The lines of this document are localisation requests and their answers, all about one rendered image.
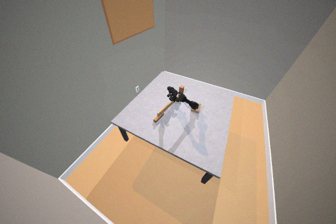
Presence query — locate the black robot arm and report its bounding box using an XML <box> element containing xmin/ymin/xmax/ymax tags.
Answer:
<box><xmin>167</xmin><ymin>86</ymin><xmax>199</xmax><ymax>110</ymax></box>

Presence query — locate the long tan wooden rail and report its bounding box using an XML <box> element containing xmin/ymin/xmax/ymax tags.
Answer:
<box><xmin>157</xmin><ymin>101</ymin><xmax>174</xmax><ymax>117</ymax></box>

